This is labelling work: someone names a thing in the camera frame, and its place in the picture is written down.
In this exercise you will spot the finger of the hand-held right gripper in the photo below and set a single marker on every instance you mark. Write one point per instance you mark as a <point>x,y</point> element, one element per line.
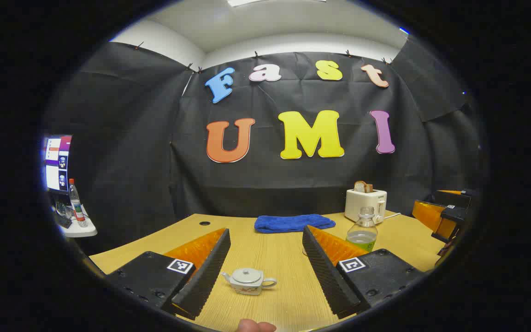
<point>454,198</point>
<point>431,216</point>

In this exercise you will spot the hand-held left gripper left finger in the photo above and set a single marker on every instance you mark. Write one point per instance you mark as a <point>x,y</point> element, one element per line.
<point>205,276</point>

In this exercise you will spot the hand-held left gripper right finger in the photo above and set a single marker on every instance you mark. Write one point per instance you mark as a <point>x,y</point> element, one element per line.
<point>323,272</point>

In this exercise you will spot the white teacup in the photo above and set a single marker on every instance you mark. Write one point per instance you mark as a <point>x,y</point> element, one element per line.
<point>247,288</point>

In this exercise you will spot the green label water bottle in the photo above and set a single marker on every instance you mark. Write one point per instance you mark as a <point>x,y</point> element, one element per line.
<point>362,240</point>

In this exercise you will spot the red cap water bottle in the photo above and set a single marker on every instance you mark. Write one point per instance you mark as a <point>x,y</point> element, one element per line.
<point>77,207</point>

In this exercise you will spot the blue towel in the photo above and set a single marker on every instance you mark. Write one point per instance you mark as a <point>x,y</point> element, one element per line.
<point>293,223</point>

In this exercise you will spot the white toaster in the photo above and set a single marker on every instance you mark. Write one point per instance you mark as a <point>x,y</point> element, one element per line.
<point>364,205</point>

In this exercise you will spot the bread slice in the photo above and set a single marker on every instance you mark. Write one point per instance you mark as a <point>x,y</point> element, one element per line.
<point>362,186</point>

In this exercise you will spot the black backdrop cloth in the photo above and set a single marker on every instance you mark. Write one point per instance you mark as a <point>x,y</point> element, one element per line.
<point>293,175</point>

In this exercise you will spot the white side table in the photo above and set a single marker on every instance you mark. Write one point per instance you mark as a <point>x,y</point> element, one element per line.
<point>81,229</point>

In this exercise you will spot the black keyboard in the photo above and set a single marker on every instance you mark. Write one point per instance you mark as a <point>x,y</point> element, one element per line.
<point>63,222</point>

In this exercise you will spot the clear plastic bag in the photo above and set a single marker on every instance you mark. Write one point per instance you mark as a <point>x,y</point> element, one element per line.
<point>62,208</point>

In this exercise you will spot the computer monitor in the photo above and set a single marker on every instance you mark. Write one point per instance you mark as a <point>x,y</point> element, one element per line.
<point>57,161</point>

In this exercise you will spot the ceiling light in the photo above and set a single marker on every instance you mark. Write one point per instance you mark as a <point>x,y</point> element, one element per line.
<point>274,2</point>

